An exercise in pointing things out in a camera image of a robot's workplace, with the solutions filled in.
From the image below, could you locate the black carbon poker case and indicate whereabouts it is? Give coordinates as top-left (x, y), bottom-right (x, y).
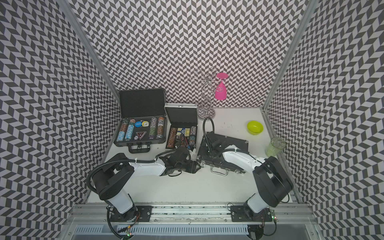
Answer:
top-left (197, 137), bottom-right (249, 174)

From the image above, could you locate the small silver poker case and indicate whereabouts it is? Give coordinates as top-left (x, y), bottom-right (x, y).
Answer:
top-left (165, 103), bottom-right (198, 151)

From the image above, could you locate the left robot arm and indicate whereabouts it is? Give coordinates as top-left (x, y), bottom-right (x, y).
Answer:
top-left (86, 147), bottom-right (202, 222)

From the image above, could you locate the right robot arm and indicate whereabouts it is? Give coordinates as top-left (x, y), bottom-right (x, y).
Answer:
top-left (198, 132), bottom-right (293, 222)

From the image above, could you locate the large black poker case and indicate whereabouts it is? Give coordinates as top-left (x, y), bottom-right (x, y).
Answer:
top-left (114, 89), bottom-right (167, 154)

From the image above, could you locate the black red triangle plaque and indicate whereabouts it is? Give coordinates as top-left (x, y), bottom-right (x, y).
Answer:
top-left (134, 131), bottom-right (147, 140)

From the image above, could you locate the lime green bowl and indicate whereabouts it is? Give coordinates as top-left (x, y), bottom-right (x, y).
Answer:
top-left (247, 121), bottom-right (264, 135)

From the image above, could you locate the pink wine glass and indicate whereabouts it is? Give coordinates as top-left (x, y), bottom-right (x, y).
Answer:
top-left (215, 73), bottom-right (229, 101)

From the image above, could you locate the green translucent cup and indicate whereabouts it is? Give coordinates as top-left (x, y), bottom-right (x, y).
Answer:
top-left (265, 137), bottom-right (287, 157)

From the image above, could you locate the chrome wire glass rack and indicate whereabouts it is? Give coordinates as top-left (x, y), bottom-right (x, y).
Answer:
top-left (188, 68), bottom-right (216, 121)

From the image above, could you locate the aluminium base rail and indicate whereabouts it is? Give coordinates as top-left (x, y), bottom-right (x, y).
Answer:
top-left (67, 202), bottom-right (316, 225)

